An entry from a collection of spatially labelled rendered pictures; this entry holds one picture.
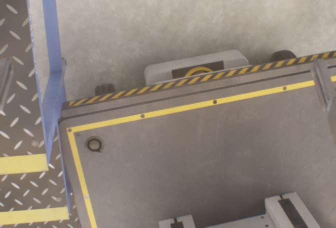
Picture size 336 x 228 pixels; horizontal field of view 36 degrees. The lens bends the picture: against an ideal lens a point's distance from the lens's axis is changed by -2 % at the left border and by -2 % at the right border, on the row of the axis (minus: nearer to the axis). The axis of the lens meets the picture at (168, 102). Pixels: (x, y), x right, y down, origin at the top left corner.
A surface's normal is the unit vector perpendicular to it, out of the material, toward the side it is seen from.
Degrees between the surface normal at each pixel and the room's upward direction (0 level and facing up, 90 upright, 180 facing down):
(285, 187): 0
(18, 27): 0
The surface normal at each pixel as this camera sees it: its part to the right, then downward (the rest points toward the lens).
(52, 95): -0.04, -0.94
